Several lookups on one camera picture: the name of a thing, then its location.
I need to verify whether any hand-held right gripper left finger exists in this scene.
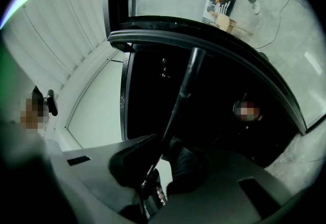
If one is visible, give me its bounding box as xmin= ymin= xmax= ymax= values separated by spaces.
xmin=109 ymin=133 xmax=160 ymax=189

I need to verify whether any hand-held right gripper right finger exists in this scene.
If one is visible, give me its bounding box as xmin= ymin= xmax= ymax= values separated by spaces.
xmin=167 ymin=138 xmax=212 ymax=195

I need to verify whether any black-framed glass door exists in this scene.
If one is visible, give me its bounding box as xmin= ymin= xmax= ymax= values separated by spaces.
xmin=103 ymin=0 xmax=326 ymax=135

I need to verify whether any person's right hand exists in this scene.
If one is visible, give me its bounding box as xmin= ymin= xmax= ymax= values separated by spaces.
xmin=154 ymin=184 xmax=168 ymax=206

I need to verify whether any person's face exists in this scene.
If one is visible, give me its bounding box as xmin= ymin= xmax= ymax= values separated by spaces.
xmin=19 ymin=97 xmax=50 ymax=131

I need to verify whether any wooden stool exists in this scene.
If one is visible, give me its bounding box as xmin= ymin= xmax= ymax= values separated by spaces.
xmin=216 ymin=13 xmax=253 ymax=37

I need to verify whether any black head-worn camera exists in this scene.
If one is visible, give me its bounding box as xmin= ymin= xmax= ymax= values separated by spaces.
xmin=32 ymin=85 xmax=59 ymax=117

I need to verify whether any black floor cable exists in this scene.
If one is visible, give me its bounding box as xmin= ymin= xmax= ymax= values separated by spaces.
xmin=251 ymin=0 xmax=291 ymax=49

